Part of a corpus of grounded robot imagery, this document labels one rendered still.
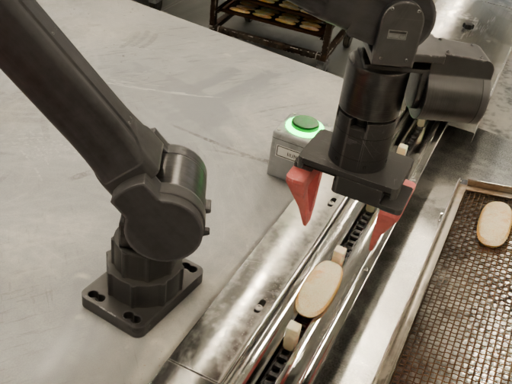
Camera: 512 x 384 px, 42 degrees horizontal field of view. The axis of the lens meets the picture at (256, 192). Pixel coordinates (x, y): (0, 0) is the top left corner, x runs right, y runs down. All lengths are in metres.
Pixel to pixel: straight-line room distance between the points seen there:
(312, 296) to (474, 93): 0.28
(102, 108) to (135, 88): 0.56
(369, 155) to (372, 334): 0.23
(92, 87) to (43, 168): 0.37
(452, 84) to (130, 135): 0.29
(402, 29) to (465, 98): 0.10
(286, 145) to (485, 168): 0.35
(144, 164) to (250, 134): 0.46
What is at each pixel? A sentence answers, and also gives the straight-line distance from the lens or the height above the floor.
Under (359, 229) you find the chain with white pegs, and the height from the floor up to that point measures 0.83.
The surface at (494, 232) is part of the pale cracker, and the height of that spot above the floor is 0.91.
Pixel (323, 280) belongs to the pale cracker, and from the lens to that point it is 0.76.
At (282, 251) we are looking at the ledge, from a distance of 0.78.
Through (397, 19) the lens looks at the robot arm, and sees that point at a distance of 0.56.
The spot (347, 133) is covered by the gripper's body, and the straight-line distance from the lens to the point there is 0.62.
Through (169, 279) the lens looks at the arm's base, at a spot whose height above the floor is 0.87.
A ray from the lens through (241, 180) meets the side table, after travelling 0.95.
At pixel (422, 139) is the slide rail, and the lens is 1.09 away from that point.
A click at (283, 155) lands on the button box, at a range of 0.95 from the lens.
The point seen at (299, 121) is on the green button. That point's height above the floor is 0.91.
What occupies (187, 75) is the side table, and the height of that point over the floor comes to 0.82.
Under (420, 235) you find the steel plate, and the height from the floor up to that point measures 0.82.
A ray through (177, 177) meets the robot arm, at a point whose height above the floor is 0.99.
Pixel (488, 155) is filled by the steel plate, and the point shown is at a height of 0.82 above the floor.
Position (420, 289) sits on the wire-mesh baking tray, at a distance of 0.74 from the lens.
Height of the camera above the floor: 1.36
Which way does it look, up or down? 36 degrees down
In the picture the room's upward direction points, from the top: 8 degrees clockwise
